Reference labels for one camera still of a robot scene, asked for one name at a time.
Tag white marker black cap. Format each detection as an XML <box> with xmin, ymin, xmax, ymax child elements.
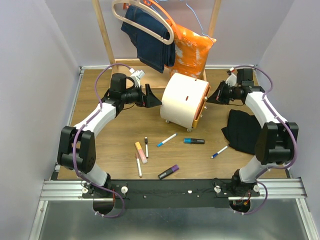
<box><xmin>144</xmin><ymin>137</ymin><xmax>149</xmax><ymax>159</ymax></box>

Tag black cloth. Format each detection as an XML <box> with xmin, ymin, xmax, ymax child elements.
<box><xmin>221</xmin><ymin>109</ymin><xmax>262</xmax><ymax>155</ymax></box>

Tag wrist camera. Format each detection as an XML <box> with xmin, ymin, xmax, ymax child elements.
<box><xmin>225</xmin><ymin>67</ymin><xmax>237</xmax><ymax>87</ymax></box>
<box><xmin>129</xmin><ymin>68</ymin><xmax>145</xmax><ymax>88</ymax></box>

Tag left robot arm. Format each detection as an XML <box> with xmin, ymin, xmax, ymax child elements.
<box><xmin>57</xmin><ymin>70</ymin><xmax>162</xmax><ymax>198</ymax></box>

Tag aluminium frame rail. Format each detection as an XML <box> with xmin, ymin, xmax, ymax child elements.
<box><xmin>40</xmin><ymin>178</ymin><xmax>307</xmax><ymax>201</ymax></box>

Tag orange white garment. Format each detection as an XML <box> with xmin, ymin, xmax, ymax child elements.
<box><xmin>167</xmin><ymin>19</ymin><xmax>217</xmax><ymax>79</ymax></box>

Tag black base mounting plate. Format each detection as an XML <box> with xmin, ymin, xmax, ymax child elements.
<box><xmin>82</xmin><ymin>178</ymin><xmax>260</xmax><ymax>210</ymax></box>

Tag white rounded drawer organizer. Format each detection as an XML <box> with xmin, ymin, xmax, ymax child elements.
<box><xmin>160</xmin><ymin>73</ymin><xmax>211</xmax><ymax>132</ymax></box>

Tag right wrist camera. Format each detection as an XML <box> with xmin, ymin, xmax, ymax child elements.
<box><xmin>225</xmin><ymin>67</ymin><xmax>237</xmax><ymax>87</ymax></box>

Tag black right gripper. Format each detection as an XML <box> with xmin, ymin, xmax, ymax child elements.
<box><xmin>205</xmin><ymin>80</ymin><xmax>240</xmax><ymax>106</ymax></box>

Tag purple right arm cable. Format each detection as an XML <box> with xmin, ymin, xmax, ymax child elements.
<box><xmin>229</xmin><ymin>64</ymin><xmax>298</xmax><ymax>216</ymax></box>

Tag white marker dark blue cap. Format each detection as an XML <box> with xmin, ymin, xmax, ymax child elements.
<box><xmin>210</xmin><ymin>145</ymin><xmax>229</xmax><ymax>159</ymax></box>

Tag black highlighter purple cap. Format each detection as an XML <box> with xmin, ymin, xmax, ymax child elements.
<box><xmin>158</xmin><ymin>164</ymin><xmax>180</xmax><ymax>180</ymax></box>

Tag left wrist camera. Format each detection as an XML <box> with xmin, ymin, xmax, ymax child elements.
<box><xmin>129</xmin><ymin>68</ymin><xmax>145</xmax><ymax>88</ymax></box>

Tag white marker brown cap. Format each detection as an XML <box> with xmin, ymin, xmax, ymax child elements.
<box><xmin>135</xmin><ymin>153</ymin><xmax>143</xmax><ymax>178</ymax></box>

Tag black highlighter blue cap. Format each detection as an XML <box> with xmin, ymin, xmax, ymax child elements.
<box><xmin>183</xmin><ymin>138</ymin><xmax>205</xmax><ymax>145</ymax></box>

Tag pink highlighter orange cap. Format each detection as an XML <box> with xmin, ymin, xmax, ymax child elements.
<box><xmin>134</xmin><ymin>141</ymin><xmax>148</xmax><ymax>164</ymax></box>

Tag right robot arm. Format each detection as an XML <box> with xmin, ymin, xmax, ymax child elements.
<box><xmin>207</xmin><ymin>65</ymin><xmax>299</xmax><ymax>196</ymax></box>

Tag dark blue jeans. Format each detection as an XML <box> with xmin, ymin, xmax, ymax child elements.
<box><xmin>121</xmin><ymin>6</ymin><xmax>176</xmax><ymax>74</ymax></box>

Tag beige clothes hanger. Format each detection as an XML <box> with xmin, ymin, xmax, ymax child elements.
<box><xmin>111</xmin><ymin>0</ymin><xmax>175</xmax><ymax>45</ymax></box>

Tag white marker light blue cap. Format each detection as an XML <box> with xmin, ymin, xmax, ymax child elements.
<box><xmin>157</xmin><ymin>133</ymin><xmax>178</xmax><ymax>148</ymax></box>

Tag orange clothes hanger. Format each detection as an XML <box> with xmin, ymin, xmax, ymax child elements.
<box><xmin>143</xmin><ymin>0</ymin><xmax>185</xmax><ymax>40</ymax></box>

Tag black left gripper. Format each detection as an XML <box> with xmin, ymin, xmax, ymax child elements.
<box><xmin>121</xmin><ymin>83</ymin><xmax>162</xmax><ymax>108</ymax></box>

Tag light blue wire hanger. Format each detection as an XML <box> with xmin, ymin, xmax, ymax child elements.
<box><xmin>179</xmin><ymin>0</ymin><xmax>211</xmax><ymax>39</ymax></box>

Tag wooden clothes rack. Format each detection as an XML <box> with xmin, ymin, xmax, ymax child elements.
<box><xmin>92</xmin><ymin>0</ymin><xmax>222</xmax><ymax>91</ymax></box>

